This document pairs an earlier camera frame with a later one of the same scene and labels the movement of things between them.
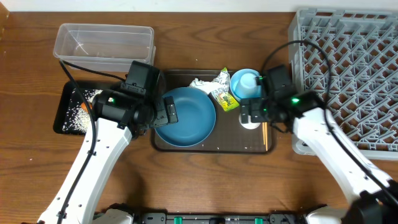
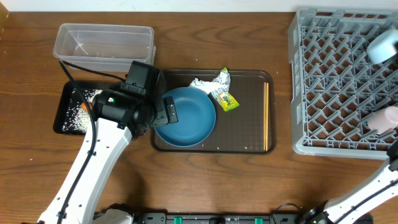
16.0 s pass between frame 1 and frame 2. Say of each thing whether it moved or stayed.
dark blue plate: stayed
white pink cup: moved
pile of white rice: stayed
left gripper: stayed
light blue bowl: moved
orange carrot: stayed
